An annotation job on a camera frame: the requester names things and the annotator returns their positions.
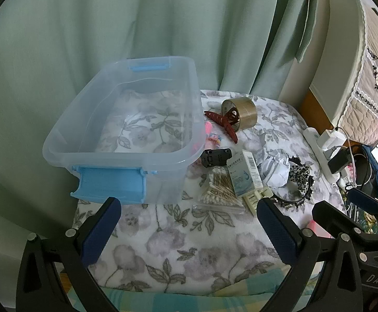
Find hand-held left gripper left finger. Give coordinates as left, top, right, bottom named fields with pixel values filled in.
left=16, top=197, right=122, bottom=312

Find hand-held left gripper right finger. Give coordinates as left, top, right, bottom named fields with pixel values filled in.
left=256, top=198, right=363, bottom=312

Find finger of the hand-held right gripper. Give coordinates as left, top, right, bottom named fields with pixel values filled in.
left=352, top=187, right=378, bottom=235
left=312, top=200, right=376, bottom=254

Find cream plastic clip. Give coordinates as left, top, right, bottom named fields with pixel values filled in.
left=243, top=187, right=272, bottom=216

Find leopard print toothed headband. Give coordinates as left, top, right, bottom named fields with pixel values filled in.
left=272, top=156, right=315, bottom=210

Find white paper ball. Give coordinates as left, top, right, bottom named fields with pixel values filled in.
left=261, top=156, right=290, bottom=187

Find white and blue medicine box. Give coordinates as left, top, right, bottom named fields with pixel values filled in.
left=226, top=149, right=264, bottom=198

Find clear plastic container blue latches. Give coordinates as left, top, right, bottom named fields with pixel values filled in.
left=42, top=56, right=206, bottom=205

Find bag of cotton swabs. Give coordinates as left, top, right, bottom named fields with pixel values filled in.
left=192, top=166, right=245, bottom=215

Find pink hair tie packet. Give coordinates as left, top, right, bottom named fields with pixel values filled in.
left=204, top=121, right=222, bottom=147

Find dark red hair claw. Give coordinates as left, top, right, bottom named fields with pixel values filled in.
left=204, top=110, right=240, bottom=144

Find brown packing tape roll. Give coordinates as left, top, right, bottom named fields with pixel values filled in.
left=221, top=97, right=258, bottom=133

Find black round container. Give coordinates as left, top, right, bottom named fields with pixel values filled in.
left=353, top=154, right=372, bottom=187

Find black charger plug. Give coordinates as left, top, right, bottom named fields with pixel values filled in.
left=327, top=149, right=352, bottom=173

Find white charger plug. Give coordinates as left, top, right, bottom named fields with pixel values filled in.
left=317, top=129, right=346, bottom=152

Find white power strip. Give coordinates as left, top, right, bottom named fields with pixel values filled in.
left=303, top=127, right=341, bottom=183

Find grey floral blanket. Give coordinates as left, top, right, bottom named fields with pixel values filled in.
left=72, top=88, right=347, bottom=296

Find floral quilted cover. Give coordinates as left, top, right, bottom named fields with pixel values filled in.
left=334, top=0, right=378, bottom=144

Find white padded headboard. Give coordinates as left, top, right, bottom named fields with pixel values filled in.
left=278, top=0, right=367, bottom=131

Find green curtain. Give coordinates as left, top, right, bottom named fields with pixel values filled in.
left=0, top=0, right=320, bottom=257

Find white cable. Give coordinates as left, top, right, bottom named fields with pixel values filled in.
left=335, top=125, right=355, bottom=209

